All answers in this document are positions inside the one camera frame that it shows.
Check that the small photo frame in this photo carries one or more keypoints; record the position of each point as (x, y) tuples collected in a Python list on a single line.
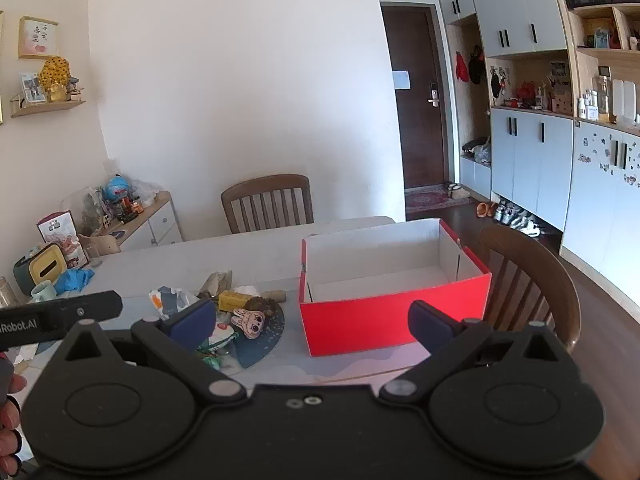
[(30, 87)]

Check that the yellow orange plush toy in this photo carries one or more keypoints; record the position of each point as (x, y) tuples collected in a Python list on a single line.
[(232, 300)]

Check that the golden flower ornament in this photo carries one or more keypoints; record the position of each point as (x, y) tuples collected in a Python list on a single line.
[(54, 77)]

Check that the white upper wall cabinet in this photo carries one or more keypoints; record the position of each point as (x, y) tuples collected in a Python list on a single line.
[(505, 5)]

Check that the low white bench cabinet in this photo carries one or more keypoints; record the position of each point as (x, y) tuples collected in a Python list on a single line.
[(475, 177)]

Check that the white cabinet with stickers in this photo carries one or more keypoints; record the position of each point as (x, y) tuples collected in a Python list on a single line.
[(600, 210)]

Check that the person's left hand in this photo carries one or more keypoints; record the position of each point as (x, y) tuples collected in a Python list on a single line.
[(9, 412)]

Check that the red counter ornament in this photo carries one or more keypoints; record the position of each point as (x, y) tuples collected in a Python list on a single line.
[(525, 92)]

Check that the paper notice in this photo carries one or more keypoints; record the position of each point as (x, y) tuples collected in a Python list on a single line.
[(401, 80)]

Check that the white drawer cabinet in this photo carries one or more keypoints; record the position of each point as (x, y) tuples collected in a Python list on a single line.
[(155, 227)]

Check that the black hanging bag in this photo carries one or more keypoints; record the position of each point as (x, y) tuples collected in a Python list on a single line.
[(476, 67)]

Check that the framed wall picture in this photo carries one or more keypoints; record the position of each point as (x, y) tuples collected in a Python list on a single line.
[(37, 37)]

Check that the glass jar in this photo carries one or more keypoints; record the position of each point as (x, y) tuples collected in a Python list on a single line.
[(7, 292)]

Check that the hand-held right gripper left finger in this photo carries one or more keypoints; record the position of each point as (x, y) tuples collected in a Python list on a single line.
[(192, 321)]

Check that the brown entrance door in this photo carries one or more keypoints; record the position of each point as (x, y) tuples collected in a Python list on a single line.
[(415, 135)]

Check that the silver door lock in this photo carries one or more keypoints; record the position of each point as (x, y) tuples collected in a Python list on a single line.
[(434, 97)]

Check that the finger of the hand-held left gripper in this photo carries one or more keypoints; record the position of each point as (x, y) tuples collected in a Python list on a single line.
[(50, 314)]

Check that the wooden slat-back chair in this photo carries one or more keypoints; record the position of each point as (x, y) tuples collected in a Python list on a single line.
[(525, 260), (267, 200)]

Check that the red and white carton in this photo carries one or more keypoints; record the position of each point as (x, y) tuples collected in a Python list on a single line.
[(60, 237)]

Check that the wooden wall shelf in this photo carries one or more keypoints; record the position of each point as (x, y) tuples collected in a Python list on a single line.
[(47, 107)]

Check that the brown fluffy toy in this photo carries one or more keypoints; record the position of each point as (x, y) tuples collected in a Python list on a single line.
[(261, 305)]

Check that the dark bag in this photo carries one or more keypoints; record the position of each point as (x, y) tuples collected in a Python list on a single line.
[(472, 146)]

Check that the beige paper bag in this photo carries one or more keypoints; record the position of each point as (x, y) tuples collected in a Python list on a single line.
[(217, 284)]

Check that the blue round toy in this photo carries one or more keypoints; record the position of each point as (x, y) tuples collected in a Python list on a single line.
[(116, 187)]

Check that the black hanging figure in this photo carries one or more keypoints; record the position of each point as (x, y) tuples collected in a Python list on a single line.
[(496, 82)]

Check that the dark blue round placemat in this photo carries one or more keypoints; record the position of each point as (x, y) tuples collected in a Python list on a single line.
[(265, 345)]

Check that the patterned red rug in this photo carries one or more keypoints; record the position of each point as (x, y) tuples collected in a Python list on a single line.
[(430, 201)]

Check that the wooden open shelf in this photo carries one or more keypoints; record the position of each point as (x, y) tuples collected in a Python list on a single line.
[(607, 30)]

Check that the mint green cup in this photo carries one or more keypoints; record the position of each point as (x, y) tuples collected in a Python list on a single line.
[(42, 291)]

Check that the red hanging ornament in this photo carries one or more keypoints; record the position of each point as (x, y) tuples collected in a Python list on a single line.
[(461, 67)]

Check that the grey plastic bag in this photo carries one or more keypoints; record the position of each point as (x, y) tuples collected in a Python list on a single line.
[(483, 152)]

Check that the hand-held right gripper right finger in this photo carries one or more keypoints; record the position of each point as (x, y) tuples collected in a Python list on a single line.
[(429, 322)]

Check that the pair of orange slippers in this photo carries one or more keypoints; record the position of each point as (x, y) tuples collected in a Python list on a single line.
[(484, 210)]

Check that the red cardboard box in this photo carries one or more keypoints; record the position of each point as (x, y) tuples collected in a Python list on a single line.
[(390, 315)]

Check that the pair of beige slippers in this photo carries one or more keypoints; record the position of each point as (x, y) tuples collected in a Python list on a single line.
[(457, 190)]

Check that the yellow and grey tissue box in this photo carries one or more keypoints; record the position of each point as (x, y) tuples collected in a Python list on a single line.
[(42, 267)]

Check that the row of shoes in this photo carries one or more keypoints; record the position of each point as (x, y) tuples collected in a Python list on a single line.
[(517, 217)]

